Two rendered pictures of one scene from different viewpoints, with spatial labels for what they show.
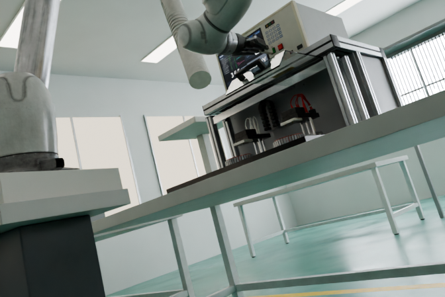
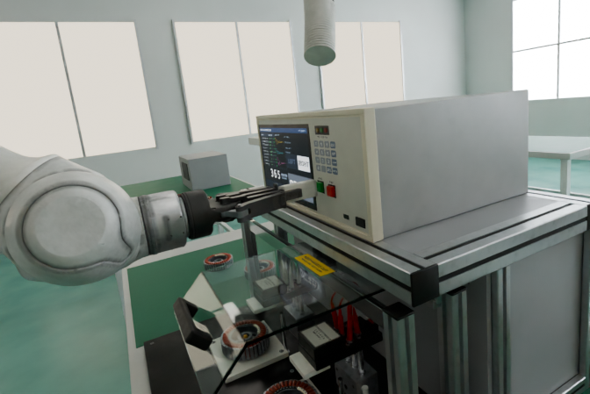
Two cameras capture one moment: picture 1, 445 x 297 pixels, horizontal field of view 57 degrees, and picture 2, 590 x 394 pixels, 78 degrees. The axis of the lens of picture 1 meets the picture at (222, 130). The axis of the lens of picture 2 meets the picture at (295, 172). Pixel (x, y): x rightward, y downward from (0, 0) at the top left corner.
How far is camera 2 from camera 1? 1.22 m
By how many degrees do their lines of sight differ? 31
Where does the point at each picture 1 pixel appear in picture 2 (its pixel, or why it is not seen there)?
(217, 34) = not seen: hidden behind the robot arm
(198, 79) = (316, 55)
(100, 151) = (264, 60)
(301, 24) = (373, 175)
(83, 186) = not seen: outside the picture
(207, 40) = not seen: hidden behind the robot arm
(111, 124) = (278, 31)
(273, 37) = (324, 162)
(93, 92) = not seen: outside the picture
